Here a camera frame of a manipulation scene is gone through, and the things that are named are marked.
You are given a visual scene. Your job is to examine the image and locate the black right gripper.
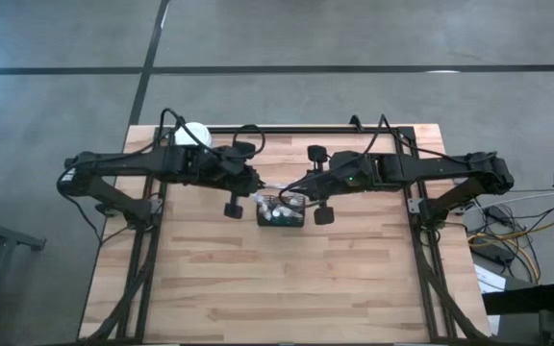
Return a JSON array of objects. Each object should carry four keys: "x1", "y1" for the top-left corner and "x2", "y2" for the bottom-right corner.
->
[{"x1": 289, "y1": 144, "x2": 385, "y2": 227}]

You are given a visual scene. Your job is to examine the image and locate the white paper sheet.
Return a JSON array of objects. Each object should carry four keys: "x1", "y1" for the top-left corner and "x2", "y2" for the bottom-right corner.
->
[{"x1": 473, "y1": 263, "x2": 507, "y2": 294}]

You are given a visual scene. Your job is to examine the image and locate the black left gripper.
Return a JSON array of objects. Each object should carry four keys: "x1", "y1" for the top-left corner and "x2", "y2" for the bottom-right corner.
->
[{"x1": 194, "y1": 141, "x2": 264, "y2": 220}]

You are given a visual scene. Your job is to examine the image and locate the yellow floor cable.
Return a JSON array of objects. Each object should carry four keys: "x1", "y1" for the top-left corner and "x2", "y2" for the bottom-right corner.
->
[{"x1": 467, "y1": 232, "x2": 541, "y2": 284}]

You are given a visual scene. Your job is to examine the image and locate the black power adapter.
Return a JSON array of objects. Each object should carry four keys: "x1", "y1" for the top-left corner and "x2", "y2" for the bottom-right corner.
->
[{"x1": 477, "y1": 242, "x2": 515, "y2": 264}]

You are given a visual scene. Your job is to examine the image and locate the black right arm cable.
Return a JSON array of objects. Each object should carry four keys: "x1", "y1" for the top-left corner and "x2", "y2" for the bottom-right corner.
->
[{"x1": 348, "y1": 112, "x2": 457, "y2": 161}]

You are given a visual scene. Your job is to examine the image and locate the Lysol wipes canister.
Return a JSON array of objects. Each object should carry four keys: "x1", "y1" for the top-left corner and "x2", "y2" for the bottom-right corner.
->
[{"x1": 174, "y1": 121, "x2": 214, "y2": 148}]

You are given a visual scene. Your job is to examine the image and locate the black wire caddy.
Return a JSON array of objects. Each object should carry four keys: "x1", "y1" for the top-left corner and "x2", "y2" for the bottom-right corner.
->
[{"x1": 256, "y1": 191, "x2": 306, "y2": 229}]

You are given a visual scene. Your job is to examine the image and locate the black metal table frame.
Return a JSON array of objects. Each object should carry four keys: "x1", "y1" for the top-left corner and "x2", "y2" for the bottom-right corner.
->
[{"x1": 78, "y1": 123, "x2": 494, "y2": 346}]

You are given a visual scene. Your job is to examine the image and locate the black beam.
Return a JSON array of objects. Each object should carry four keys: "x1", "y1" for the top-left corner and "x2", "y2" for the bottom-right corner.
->
[{"x1": 481, "y1": 283, "x2": 554, "y2": 316}]

